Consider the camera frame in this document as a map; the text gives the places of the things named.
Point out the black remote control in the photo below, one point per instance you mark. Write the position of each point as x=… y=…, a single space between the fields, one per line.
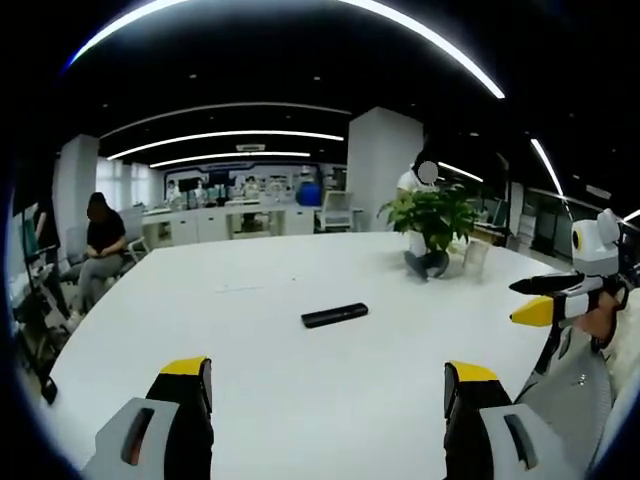
x=334 y=315

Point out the blue round barrel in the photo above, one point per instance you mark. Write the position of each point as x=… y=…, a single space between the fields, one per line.
x=308 y=193

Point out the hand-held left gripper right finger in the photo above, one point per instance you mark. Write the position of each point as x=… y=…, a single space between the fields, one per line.
x=480 y=410

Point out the green potted plant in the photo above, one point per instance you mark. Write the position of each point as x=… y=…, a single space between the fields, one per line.
x=431 y=225

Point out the white counter cabinet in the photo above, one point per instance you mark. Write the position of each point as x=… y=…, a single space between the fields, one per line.
x=227 y=222

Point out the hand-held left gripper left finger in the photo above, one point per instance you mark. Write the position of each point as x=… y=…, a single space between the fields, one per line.
x=172 y=400

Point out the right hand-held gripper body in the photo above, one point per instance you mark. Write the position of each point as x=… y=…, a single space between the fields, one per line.
x=597 y=250

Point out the clear glass jar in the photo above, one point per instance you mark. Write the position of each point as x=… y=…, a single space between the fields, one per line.
x=475 y=256

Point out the person's right hand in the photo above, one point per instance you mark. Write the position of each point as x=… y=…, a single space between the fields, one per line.
x=602 y=315

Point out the white mesh office chair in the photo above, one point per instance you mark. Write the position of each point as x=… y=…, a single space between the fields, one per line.
x=336 y=210

